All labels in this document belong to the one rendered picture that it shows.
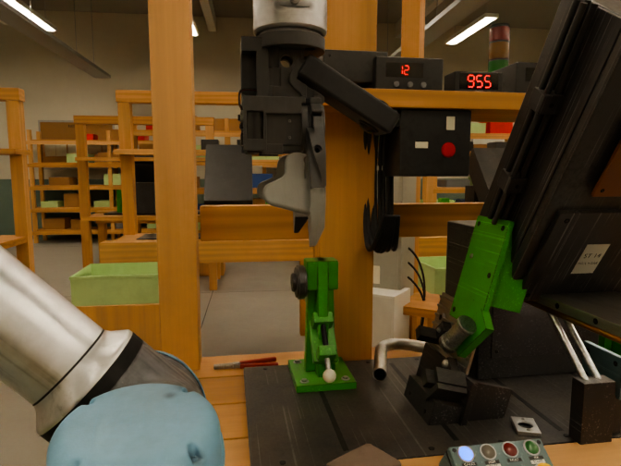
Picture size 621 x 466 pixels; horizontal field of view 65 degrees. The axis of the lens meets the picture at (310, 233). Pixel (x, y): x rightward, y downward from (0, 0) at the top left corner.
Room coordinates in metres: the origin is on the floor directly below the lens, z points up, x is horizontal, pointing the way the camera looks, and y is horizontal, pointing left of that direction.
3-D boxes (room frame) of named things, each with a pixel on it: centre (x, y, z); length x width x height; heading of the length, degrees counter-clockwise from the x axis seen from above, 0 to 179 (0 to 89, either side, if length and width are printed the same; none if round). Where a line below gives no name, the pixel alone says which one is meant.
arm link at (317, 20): (0.52, 0.02, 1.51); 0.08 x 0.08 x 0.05
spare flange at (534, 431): (0.84, -0.39, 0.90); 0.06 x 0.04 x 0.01; 170
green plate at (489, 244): (0.93, -0.36, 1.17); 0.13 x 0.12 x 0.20; 99
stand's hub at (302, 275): (1.05, 0.03, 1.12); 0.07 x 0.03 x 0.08; 9
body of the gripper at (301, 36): (0.52, 0.03, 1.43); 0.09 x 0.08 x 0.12; 99
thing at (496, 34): (1.32, -0.49, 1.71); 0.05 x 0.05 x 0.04
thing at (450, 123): (1.19, -0.28, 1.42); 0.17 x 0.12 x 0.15; 99
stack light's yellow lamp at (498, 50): (1.32, -0.49, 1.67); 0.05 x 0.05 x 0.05
